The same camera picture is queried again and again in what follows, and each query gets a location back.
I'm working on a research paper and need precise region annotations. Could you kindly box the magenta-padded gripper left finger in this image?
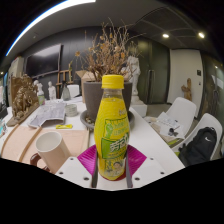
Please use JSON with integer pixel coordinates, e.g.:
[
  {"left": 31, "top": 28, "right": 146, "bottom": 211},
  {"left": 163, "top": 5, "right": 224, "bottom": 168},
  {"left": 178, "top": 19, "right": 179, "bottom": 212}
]
[{"left": 54, "top": 143, "right": 100, "bottom": 190}]

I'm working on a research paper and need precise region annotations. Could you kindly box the brown clay sculpture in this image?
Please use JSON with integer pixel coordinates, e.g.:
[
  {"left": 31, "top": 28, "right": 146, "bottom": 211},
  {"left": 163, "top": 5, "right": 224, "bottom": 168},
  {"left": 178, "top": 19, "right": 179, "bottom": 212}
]
[{"left": 5, "top": 73, "right": 40, "bottom": 128}]

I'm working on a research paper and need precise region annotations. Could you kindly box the white cabinet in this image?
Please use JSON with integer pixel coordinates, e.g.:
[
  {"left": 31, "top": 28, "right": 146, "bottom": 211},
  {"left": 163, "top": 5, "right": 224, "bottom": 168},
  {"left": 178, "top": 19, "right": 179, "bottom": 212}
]
[{"left": 8, "top": 55, "right": 26, "bottom": 79}]

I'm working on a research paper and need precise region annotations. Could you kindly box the black wall screen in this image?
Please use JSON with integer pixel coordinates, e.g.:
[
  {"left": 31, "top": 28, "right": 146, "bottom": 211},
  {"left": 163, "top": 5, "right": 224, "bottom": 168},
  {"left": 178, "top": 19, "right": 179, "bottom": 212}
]
[{"left": 24, "top": 43, "right": 63, "bottom": 78}]

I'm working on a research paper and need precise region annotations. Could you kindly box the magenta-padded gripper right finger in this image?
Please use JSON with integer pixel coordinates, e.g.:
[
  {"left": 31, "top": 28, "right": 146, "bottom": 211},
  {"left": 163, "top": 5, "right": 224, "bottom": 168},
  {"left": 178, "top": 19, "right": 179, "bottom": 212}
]
[{"left": 124, "top": 143, "right": 168, "bottom": 190}]

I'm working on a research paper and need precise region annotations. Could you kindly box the wooden figure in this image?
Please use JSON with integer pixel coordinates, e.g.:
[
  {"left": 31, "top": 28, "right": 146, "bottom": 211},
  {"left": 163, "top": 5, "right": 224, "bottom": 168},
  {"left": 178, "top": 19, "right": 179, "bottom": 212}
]
[{"left": 181, "top": 78, "right": 194, "bottom": 102}]

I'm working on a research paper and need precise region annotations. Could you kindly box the long ceiling light strip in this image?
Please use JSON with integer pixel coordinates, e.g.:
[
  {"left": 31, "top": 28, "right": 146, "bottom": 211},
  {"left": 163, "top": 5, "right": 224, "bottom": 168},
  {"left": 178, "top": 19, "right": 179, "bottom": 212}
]
[{"left": 4, "top": 0, "right": 98, "bottom": 57}]

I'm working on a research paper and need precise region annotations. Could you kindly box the white chair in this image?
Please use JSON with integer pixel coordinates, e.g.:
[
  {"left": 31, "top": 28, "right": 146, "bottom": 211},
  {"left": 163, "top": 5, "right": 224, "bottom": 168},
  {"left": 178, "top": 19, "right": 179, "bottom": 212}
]
[
  {"left": 171, "top": 112, "right": 223, "bottom": 168},
  {"left": 143, "top": 96, "right": 198, "bottom": 148}
]

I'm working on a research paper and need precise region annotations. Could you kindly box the yellow tag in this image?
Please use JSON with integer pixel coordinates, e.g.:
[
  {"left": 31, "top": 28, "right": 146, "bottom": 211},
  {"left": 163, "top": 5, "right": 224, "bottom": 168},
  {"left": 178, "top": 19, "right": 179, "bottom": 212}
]
[{"left": 55, "top": 124, "right": 74, "bottom": 130}]

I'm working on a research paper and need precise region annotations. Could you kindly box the yellow drink bottle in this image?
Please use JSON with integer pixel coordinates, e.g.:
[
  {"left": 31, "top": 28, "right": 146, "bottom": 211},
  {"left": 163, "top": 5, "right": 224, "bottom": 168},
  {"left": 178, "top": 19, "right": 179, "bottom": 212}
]
[{"left": 93, "top": 74, "right": 131, "bottom": 181}]

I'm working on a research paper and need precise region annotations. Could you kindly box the papers and books stack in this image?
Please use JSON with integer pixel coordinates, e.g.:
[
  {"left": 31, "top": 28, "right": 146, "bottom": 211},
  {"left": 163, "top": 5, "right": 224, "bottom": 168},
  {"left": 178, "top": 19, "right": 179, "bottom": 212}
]
[{"left": 151, "top": 111, "right": 186, "bottom": 141}]

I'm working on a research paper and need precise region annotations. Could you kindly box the small white figurine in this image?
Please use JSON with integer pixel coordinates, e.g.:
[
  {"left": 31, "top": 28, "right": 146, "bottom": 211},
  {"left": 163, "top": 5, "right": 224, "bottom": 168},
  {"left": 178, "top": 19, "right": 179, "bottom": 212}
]
[
  {"left": 47, "top": 80, "right": 57, "bottom": 100},
  {"left": 33, "top": 79, "right": 44, "bottom": 96}
]

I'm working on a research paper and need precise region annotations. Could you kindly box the white tape roll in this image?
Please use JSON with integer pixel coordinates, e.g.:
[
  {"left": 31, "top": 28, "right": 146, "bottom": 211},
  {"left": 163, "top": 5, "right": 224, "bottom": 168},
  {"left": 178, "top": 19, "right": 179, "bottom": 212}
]
[{"left": 64, "top": 103, "right": 79, "bottom": 118}]

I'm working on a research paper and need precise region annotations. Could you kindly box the cream mug with brown handle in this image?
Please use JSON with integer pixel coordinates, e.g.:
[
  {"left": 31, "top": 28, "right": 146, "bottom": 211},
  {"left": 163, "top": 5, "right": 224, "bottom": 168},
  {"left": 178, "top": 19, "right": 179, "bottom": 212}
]
[{"left": 29, "top": 130, "right": 72, "bottom": 174}]

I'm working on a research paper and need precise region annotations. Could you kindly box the dried plant in grey pot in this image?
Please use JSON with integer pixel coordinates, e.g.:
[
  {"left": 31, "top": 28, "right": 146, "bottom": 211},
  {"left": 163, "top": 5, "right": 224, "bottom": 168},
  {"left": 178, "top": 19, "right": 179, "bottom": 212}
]
[{"left": 74, "top": 21, "right": 143, "bottom": 121}]

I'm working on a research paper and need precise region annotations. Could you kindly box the wooden easel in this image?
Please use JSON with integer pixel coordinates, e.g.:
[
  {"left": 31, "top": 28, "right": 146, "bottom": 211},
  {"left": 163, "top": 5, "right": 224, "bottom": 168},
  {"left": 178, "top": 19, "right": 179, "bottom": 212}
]
[{"left": 55, "top": 68, "right": 74, "bottom": 99}]

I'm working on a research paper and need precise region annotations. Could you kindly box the black backpack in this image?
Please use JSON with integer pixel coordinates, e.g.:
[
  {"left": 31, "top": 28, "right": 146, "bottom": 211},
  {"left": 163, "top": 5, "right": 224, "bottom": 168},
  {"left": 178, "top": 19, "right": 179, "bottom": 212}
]
[{"left": 177, "top": 126, "right": 218, "bottom": 167}]

